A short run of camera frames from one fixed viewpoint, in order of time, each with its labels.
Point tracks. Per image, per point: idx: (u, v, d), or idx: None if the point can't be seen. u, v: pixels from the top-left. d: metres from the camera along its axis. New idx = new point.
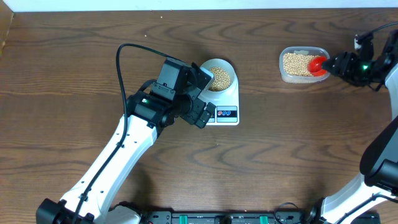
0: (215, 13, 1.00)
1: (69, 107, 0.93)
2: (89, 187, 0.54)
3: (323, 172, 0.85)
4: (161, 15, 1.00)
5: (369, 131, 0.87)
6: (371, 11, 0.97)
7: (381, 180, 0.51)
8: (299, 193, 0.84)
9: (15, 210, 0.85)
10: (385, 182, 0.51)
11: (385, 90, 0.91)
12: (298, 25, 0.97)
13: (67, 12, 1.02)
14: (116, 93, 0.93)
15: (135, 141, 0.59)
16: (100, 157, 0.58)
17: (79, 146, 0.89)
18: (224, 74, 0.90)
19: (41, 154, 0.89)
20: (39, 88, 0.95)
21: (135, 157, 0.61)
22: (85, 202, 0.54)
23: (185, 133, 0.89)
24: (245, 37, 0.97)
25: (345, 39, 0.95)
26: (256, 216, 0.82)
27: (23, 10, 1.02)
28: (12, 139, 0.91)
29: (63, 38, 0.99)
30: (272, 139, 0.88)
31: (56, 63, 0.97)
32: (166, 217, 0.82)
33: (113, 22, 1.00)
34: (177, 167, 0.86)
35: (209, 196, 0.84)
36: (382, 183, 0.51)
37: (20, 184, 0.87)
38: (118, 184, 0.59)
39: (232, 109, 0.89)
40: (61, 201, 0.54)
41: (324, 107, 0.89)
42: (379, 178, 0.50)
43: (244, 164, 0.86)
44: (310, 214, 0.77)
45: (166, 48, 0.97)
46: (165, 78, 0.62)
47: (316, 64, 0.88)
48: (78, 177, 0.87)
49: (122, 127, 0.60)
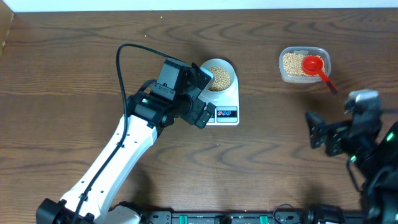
0: (215, 13, 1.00)
1: (68, 107, 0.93)
2: (89, 187, 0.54)
3: (323, 172, 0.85)
4: (161, 15, 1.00)
5: None
6: (371, 12, 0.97)
7: (313, 125, 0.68)
8: (298, 193, 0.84)
9: (15, 209, 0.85)
10: (334, 126, 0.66)
11: (386, 90, 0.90)
12: (298, 25, 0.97)
13: (68, 12, 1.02)
14: (116, 93, 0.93)
15: (135, 141, 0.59)
16: (100, 157, 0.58)
17: (80, 146, 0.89)
18: (224, 74, 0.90)
19: (42, 154, 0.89)
20: (39, 88, 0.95)
21: (136, 156, 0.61)
22: (85, 202, 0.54)
23: (185, 132, 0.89)
24: (245, 37, 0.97)
25: (345, 40, 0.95)
26: (256, 216, 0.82)
27: (23, 10, 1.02)
28: (12, 139, 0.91)
29: (63, 38, 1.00)
30: (271, 139, 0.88)
31: (56, 63, 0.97)
32: (166, 217, 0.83)
33: (114, 22, 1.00)
34: (177, 167, 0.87)
35: (209, 196, 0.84)
36: (336, 137, 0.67)
37: (20, 183, 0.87)
38: (119, 184, 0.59)
39: (232, 109, 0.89)
40: (61, 201, 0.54)
41: (324, 107, 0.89)
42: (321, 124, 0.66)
43: (244, 164, 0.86)
44: (308, 218, 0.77)
45: (166, 49, 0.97)
46: (165, 78, 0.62)
47: (311, 62, 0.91)
48: (78, 177, 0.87)
49: (122, 127, 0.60)
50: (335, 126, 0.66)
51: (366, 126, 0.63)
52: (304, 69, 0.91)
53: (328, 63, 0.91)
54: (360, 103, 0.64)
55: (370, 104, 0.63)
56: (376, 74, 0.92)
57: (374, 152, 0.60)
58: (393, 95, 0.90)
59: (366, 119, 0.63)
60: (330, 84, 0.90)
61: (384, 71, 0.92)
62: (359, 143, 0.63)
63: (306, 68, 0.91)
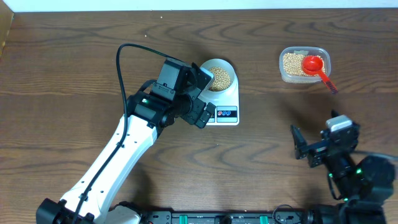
0: (215, 13, 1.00)
1: (68, 107, 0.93)
2: (89, 187, 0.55)
3: (323, 172, 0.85)
4: (161, 15, 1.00)
5: (369, 131, 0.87)
6: (371, 12, 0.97)
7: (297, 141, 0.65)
8: (298, 194, 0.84)
9: (15, 209, 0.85)
10: (314, 147, 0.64)
11: (386, 90, 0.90)
12: (298, 25, 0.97)
13: (68, 12, 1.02)
14: (116, 93, 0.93)
15: (135, 141, 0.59)
16: (100, 157, 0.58)
17: (80, 146, 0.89)
18: (224, 74, 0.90)
19: (42, 154, 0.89)
20: (39, 88, 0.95)
21: (136, 156, 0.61)
22: (85, 202, 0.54)
23: (185, 132, 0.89)
24: (245, 37, 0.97)
25: (345, 39, 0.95)
26: (256, 216, 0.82)
27: (23, 10, 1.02)
28: (12, 139, 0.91)
29: (63, 38, 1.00)
30: (271, 139, 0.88)
31: (56, 64, 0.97)
32: (166, 217, 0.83)
33: (114, 22, 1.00)
34: (177, 167, 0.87)
35: (209, 196, 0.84)
36: (316, 156, 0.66)
37: (20, 183, 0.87)
38: (119, 184, 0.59)
39: (232, 109, 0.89)
40: (61, 201, 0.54)
41: (324, 107, 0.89)
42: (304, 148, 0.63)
43: (244, 164, 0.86)
44: (308, 219, 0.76)
45: (166, 49, 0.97)
46: (165, 78, 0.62)
47: (311, 61, 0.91)
48: (78, 177, 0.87)
49: (122, 127, 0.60)
50: (314, 146, 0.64)
51: (340, 148, 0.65)
52: (304, 69, 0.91)
53: (328, 63, 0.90)
54: (336, 132, 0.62)
55: (344, 132, 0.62)
56: (376, 73, 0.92)
57: (349, 173, 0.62)
58: (393, 95, 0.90)
59: (344, 142, 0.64)
60: (330, 84, 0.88)
61: (384, 71, 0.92)
62: (335, 162, 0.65)
63: (306, 68, 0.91)
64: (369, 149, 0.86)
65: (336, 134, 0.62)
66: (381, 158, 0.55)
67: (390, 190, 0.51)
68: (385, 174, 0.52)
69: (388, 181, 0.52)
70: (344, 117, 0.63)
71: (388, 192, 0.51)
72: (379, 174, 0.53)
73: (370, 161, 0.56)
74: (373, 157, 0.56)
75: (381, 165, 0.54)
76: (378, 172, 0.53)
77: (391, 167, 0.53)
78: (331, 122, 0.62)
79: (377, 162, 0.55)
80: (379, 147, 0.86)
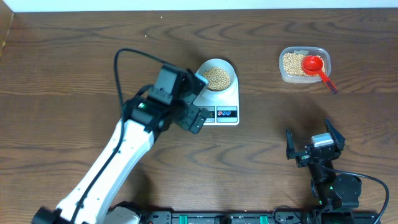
0: (216, 13, 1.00)
1: (68, 107, 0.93)
2: (85, 195, 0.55)
3: None
4: (161, 15, 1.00)
5: (369, 131, 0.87)
6: (370, 12, 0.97)
7: (289, 147, 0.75)
8: (299, 194, 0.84)
9: (15, 209, 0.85)
10: (300, 154, 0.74)
11: (386, 90, 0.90)
12: (298, 25, 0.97)
13: (68, 12, 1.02)
14: (115, 93, 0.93)
15: (132, 147, 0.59)
16: (97, 163, 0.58)
17: (79, 146, 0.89)
18: (224, 74, 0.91)
19: (41, 154, 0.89)
20: (39, 87, 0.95)
21: (132, 162, 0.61)
22: (81, 210, 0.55)
23: (185, 132, 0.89)
24: (245, 37, 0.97)
25: (345, 39, 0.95)
26: (256, 216, 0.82)
27: (23, 10, 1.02)
28: (12, 139, 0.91)
29: (63, 38, 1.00)
30: (271, 139, 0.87)
31: (56, 63, 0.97)
32: (166, 217, 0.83)
33: (114, 22, 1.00)
34: (177, 167, 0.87)
35: (209, 196, 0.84)
36: (303, 163, 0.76)
37: (20, 183, 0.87)
38: (115, 190, 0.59)
39: (232, 109, 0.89)
40: (57, 210, 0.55)
41: (324, 107, 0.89)
42: (291, 155, 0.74)
43: (245, 164, 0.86)
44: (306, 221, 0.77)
45: (166, 49, 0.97)
46: (163, 83, 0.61)
47: (311, 62, 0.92)
48: (78, 177, 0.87)
49: (119, 133, 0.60)
50: (300, 154, 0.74)
51: (322, 160, 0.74)
52: (304, 69, 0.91)
53: (328, 63, 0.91)
54: (319, 149, 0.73)
55: (326, 149, 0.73)
56: (376, 73, 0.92)
57: (326, 182, 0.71)
58: (393, 95, 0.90)
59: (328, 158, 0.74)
60: (330, 84, 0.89)
61: (384, 71, 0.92)
62: (318, 170, 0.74)
63: (306, 68, 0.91)
64: (369, 149, 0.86)
65: (318, 149, 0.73)
66: (349, 177, 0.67)
67: (356, 203, 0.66)
68: (352, 190, 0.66)
69: (356, 194, 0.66)
70: (327, 135, 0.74)
71: (355, 205, 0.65)
72: (347, 191, 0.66)
73: (340, 179, 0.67)
74: (342, 176, 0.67)
75: (348, 183, 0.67)
76: (346, 191, 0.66)
77: (357, 185, 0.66)
78: (315, 139, 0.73)
79: (345, 182, 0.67)
80: (378, 147, 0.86)
